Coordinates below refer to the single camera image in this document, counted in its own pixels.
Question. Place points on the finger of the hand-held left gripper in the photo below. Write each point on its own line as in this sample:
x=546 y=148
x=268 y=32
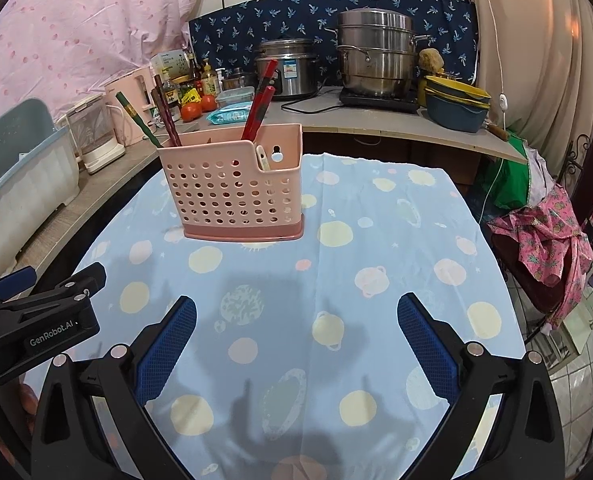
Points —
x=14 y=282
x=71 y=287

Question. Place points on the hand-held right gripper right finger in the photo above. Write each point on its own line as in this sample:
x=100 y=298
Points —
x=426 y=345

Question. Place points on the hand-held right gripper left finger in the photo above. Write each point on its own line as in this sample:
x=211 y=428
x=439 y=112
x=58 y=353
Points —
x=166 y=345

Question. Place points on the pink perforated utensil holder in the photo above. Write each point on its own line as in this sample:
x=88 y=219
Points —
x=226 y=195

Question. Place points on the green chopstick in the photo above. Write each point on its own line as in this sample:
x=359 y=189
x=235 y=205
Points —
x=136 y=117

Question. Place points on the dark brown chopstick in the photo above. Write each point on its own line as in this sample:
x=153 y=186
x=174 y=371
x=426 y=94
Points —
x=161 y=117
x=169 y=115

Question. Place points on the red chopstick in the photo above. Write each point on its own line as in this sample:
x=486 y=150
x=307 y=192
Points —
x=262 y=112

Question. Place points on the red chopsticks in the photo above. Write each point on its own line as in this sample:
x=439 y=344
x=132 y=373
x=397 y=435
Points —
x=261 y=95

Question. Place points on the light blue dish drainer box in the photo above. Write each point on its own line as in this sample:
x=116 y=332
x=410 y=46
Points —
x=21 y=185

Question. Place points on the blue planet print tablecloth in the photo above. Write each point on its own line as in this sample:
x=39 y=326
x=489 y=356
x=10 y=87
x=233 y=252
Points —
x=326 y=260

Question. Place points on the pink floral cloth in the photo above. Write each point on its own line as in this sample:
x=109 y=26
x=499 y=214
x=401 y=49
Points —
x=546 y=245

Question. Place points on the green cloth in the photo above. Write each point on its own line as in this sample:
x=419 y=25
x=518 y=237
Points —
x=506 y=180

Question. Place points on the pink electric kettle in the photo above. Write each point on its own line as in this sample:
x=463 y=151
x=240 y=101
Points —
x=129 y=105

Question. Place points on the cream spoon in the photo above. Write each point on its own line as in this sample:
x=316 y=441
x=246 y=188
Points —
x=264 y=157

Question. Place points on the red tomato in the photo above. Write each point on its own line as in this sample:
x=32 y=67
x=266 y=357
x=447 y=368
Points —
x=191 y=111
x=208 y=103

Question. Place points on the yellow snack packet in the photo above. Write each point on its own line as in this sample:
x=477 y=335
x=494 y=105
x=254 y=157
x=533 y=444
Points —
x=190 y=96

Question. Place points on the blue wet wipes pack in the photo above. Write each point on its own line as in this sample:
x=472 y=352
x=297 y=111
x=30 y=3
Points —
x=229 y=116

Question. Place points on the black induction cooker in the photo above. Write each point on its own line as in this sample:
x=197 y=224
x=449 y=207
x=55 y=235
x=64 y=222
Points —
x=376 y=102

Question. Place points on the clear food container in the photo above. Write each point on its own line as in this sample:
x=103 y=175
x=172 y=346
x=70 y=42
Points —
x=236 y=96

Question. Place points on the small steel pot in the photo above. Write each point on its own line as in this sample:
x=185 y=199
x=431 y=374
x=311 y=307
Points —
x=239 y=82

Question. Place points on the pink dotted bedsheet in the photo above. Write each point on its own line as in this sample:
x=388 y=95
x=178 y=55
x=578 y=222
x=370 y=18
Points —
x=76 y=20

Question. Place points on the brown loofah sponge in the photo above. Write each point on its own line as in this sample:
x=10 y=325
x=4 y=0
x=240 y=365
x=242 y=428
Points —
x=431 y=62

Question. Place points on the stainless steel steamer pot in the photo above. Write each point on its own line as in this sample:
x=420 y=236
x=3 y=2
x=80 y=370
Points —
x=376 y=55

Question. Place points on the stainless steel rice cooker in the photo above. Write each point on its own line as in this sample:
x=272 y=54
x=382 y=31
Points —
x=291 y=70

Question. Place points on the beige curtain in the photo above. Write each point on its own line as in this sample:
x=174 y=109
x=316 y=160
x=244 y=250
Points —
x=551 y=60

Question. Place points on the navy leaf print cloth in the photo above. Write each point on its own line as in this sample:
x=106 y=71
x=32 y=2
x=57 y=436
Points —
x=236 y=20

